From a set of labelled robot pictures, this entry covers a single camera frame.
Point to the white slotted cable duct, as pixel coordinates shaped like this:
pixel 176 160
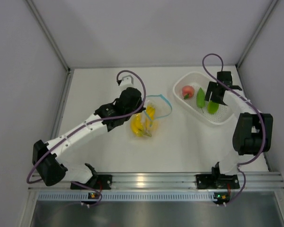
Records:
pixel 131 196

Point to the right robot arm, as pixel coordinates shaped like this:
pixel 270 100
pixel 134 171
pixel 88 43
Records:
pixel 253 131

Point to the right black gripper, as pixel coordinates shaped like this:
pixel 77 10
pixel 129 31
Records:
pixel 212 87

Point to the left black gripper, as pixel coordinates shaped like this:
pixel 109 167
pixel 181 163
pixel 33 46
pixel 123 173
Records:
pixel 140 104

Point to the yellow fake lemon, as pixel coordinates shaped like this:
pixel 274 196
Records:
pixel 154 125

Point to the white perforated plastic basket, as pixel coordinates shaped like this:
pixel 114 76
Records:
pixel 197 80

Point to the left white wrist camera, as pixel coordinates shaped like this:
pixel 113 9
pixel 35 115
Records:
pixel 125 82

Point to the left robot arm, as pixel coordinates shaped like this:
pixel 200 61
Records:
pixel 48 156

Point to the aluminium mounting rail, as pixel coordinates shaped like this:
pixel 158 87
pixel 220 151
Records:
pixel 253 181

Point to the yellow fake banana bunch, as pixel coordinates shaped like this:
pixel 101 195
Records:
pixel 140 122

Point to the clear zip top bag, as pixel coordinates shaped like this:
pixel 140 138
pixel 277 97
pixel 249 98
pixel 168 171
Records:
pixel 163 110

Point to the green fake vegetable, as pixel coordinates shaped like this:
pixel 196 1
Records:
pixel 212 107
pixel 200 99

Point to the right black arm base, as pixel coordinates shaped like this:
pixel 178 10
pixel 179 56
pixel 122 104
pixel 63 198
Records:
pixel 208 181

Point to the red fake peach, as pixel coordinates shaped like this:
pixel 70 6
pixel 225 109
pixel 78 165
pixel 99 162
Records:
pixel 188 92

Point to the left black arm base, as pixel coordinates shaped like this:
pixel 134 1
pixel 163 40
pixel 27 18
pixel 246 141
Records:
pixel 100 182

